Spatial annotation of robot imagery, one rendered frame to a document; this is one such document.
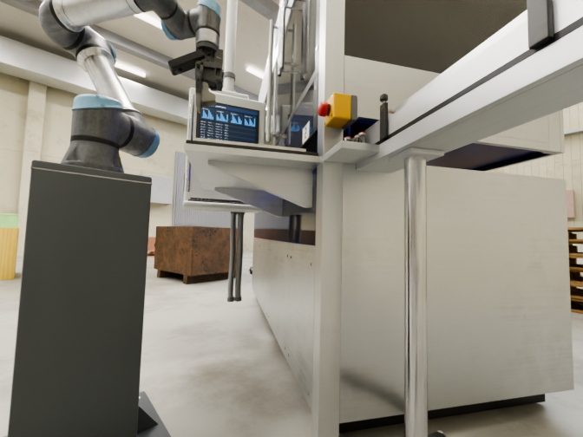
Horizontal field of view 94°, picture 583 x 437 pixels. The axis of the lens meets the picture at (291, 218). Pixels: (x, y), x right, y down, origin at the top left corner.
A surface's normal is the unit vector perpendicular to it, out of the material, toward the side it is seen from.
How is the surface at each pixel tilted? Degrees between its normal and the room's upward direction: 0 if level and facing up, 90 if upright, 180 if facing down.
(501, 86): 90
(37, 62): 90
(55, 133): 90
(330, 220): 90
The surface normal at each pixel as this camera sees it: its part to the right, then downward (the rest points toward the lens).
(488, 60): -0.97, -0.04
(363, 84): 0.23, -0.06
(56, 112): 0.66, -0.03
